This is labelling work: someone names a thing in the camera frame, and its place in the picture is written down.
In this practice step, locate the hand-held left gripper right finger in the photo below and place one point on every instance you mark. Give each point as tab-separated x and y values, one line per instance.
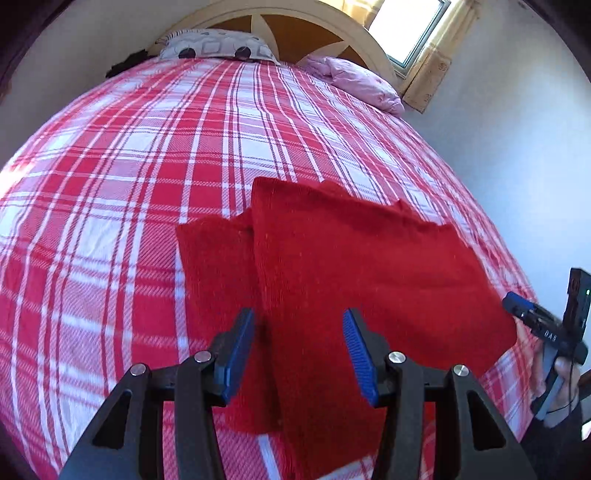
360	360

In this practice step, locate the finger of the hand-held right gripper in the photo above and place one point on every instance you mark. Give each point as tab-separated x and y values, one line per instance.
515	302

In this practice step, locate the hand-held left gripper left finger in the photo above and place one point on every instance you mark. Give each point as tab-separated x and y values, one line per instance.
238	355

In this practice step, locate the red knitted sweater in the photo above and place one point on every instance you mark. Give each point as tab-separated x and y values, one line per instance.
346	258

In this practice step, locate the person's right hand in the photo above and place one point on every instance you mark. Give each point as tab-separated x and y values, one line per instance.
565	383

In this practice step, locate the person's dark clothing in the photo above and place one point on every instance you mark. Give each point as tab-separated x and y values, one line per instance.
563	452

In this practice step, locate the bed with red plaid sheet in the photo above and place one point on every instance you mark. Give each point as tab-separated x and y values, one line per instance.
138	161

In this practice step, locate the yellow floral curtain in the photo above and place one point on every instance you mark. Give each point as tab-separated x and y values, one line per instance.
429	78
355	5

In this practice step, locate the pink pillow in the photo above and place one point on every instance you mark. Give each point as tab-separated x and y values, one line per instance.
364	81

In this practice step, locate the small window behind headboard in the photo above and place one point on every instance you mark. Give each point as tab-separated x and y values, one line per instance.
406	27

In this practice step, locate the black cloth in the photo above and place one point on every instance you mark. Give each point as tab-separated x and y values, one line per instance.
129	64

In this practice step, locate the white patterned pillow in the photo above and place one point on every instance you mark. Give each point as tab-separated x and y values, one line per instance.
207	46

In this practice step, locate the cream and brown headboard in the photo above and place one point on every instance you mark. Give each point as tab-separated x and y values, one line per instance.
300	37

